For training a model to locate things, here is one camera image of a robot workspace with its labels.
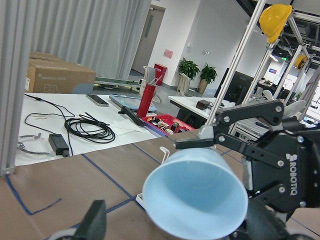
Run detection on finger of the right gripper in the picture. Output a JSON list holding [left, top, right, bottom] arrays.
[[173, 125, 215, 150]]

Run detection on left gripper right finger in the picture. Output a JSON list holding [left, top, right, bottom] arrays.
[[246, 199, 288, 240]]

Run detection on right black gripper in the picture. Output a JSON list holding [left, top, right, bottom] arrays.
[[214, 100, 320, 213]]

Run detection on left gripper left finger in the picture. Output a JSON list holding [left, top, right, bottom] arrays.
[[74, 200, 107, 240]]

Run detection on light blue plastic cup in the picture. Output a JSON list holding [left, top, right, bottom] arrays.
[[142, 148, 249, 240]]

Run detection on red parts tray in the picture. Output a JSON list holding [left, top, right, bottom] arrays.
[[141, 114, 194, 136]]

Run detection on black monitor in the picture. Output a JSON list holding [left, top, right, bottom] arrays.
[[223, 71, 254, 105]]

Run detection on green potted plant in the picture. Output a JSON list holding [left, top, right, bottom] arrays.
[[178, 58, 200, 80]]

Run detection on red thermos bottle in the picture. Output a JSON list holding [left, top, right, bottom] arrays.
[[137, 83, 156, 118]]

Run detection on red fire cabinet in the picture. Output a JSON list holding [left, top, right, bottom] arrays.
[[154, 63, 168, 86]]

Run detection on black power adapter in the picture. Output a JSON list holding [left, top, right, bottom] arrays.
[[48, 133, 70, 158]]

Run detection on black smartphone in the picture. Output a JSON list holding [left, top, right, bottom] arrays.
[[86, 94, 109, 107]]

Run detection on yellow hard hat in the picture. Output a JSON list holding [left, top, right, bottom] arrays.
[[258, 4, 293, 44]]

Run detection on cardboard box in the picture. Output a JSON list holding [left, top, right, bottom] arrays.
[[24, 59, 96, 94], [29, 51, 63, 62]]

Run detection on white wire cup rack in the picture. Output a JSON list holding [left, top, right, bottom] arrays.
[[135, 146, 170, 210]]

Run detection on coiled black cable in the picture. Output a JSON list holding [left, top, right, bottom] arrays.
[[63, 111, 116, 144]]

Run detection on aluminium frame post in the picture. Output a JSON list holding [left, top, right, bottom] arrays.
[[0, 0, 36, 176]]

